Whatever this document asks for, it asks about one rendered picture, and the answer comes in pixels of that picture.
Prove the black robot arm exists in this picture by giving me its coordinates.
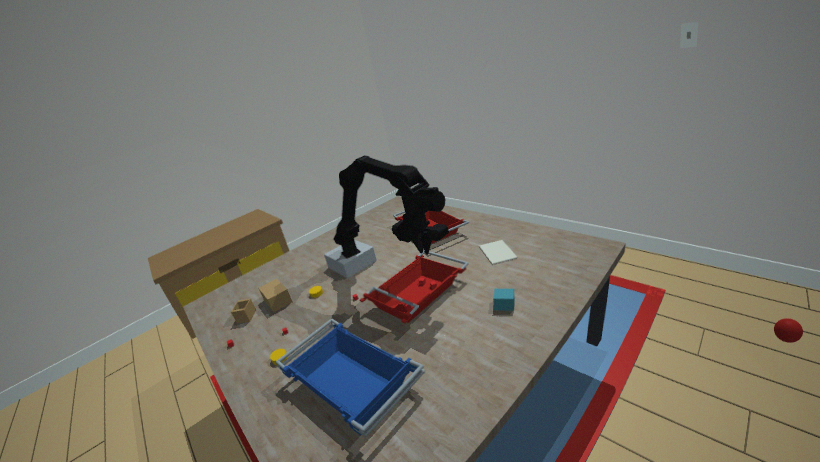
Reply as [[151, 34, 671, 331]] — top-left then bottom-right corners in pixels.
[[334, 156, 445, 259]]

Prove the tan cardboard box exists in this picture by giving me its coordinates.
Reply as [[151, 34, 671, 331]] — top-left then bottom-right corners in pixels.
[[258, 278, 292, 312]]

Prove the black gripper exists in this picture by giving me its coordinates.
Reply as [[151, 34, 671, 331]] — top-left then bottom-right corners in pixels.
[[392, 209, 449, 255]]

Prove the brown open box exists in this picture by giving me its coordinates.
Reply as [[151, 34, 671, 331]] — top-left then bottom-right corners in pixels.
[[231, 298, 256, 324]]

